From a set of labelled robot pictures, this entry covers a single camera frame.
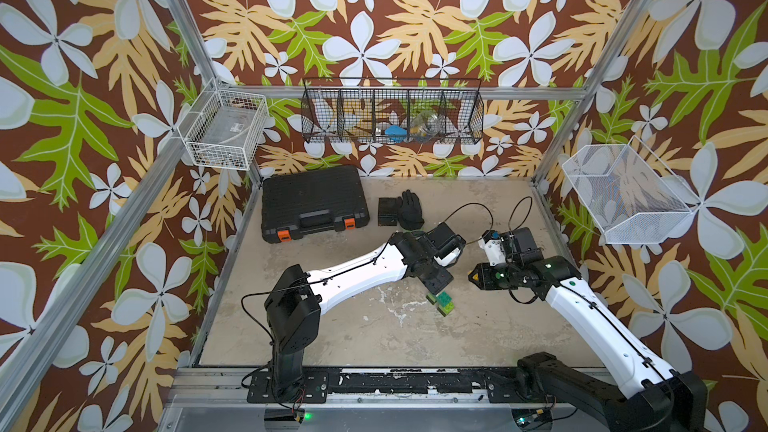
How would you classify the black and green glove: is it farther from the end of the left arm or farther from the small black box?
the end of the left arm

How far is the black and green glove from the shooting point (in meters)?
1.09

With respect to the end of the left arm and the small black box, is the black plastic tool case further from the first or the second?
the end of the left arm

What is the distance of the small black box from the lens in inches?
41.6

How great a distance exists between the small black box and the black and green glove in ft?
0.08
